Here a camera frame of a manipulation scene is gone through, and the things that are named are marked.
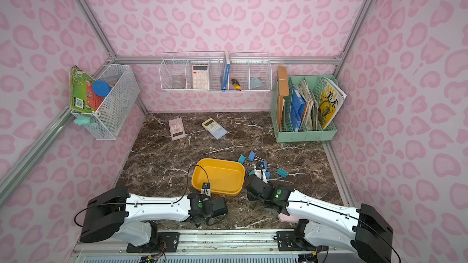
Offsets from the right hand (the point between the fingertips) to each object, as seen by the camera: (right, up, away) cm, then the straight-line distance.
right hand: (251, 186), depth 81 cm
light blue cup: (+3, +51, +20) cm, 54 cm away
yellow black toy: (-7, +48, +12) cm, 50 cm away
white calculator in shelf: (-26, +52, +13) cm, 60 cm away
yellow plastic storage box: (-12, +1, +10) cm, 16 cm away
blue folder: (+25, +36, +15) cm, 47 cm away
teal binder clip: (+16, +3, +10) cm, 19 cm away
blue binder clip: (+1, +11, +17) cm, 20 cm away
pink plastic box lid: (+14, -12, -4) cm, 19 cm away
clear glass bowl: (-38, +49, +15) cm, 63 cm away
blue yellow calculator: (-18, +24, +28) cm, 41 cm away
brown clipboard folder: (+14, +43, +2) cm, 45 cm away
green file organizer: (+35, +49, +23) cm, 64 cm away
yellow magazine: (+44, +43, +17) cm, 64 cm away
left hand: (-18, -11, 0) cm, 21 cm away
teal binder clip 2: (-4, +9, +16) cm, 19 cm away
